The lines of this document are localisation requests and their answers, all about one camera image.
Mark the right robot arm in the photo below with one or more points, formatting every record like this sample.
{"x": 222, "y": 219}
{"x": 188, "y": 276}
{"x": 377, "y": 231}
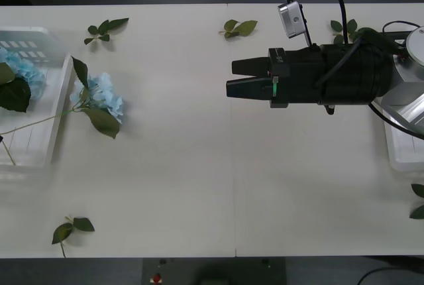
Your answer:
{"x": 357, "y": 76}

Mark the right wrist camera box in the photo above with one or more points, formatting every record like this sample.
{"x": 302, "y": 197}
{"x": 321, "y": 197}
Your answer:
{"x": 293, "y": 20}

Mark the shallow white plastic box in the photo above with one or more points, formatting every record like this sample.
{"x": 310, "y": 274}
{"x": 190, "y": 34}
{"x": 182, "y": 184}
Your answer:
{"x": 404, "y": 152}
{"x": 39, "y": 139}

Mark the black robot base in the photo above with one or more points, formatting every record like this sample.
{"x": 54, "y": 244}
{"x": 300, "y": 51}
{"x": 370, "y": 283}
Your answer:
{"x": 212, "y": 271}

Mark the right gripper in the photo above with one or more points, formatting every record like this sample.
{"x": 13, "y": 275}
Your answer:
{"x": 298, "y": 76}

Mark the loose green leaf twig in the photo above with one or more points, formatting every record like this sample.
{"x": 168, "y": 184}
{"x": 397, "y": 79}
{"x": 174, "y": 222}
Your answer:
{"x": 245, "y": 28}
{"x": 336, "y": 26}
{"x": 114, "y": 24}
{"x": 419, "y": 189}
{"x": 83, "y": 224}

